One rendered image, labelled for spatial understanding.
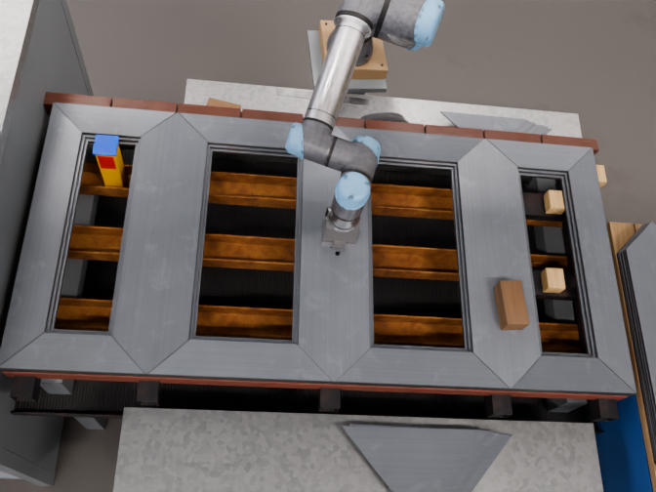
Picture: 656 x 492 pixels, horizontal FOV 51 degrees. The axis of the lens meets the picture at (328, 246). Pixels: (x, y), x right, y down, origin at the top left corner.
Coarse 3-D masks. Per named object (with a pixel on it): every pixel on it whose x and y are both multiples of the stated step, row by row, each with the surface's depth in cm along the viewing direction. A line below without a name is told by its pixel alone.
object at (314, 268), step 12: (312, 264) 177; (324, 264) 178; (336, 264) 178; (348, 264) 179; (360, 264) 179; (300, 276) 176; (312, 276) 176; (324, 276) 177; (336, 276) 177; (348, 276) 177; (360, 276) 178
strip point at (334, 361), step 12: (312, 348) 169; (324, 348) 169; (336, 348) 169; (348, 348) 170; (360, 348) 170; (312, 360) 167; (324, 360) 168; (336, 360) 168; (348, 360) 169; (324, 372) 166; (336, 372) 167
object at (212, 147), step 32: (384, 160) 195; (416, 160) 197; (64, 224) 174; (576, 224) 194; (64, 256) 172; (576, 256) 191; (192, 320) 168; (544, 352) 178; (352, 384) 168; (384, 384) 168
